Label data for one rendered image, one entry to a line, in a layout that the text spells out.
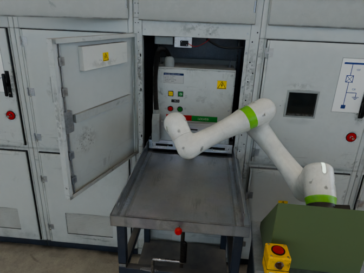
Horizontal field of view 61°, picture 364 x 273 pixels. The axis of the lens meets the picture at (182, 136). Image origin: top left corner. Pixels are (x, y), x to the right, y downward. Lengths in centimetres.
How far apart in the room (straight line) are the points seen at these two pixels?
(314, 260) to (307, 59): 103
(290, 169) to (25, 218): 189
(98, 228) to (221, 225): 122
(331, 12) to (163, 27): 88
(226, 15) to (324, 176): 95
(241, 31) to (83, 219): 166
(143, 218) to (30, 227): 137
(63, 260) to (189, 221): 136
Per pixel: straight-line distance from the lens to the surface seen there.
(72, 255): 256
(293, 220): 127
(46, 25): 202
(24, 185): 244
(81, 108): 155
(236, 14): 177
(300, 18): 183
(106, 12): 178
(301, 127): 195
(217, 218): 143
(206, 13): 176
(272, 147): 164
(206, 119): 193
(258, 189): 208
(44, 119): 214
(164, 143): 199
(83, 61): 149
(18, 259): 267
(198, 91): 188
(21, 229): 268
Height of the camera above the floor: 169
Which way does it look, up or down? 22 degrees down
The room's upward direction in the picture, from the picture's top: 2 degrees clockwise
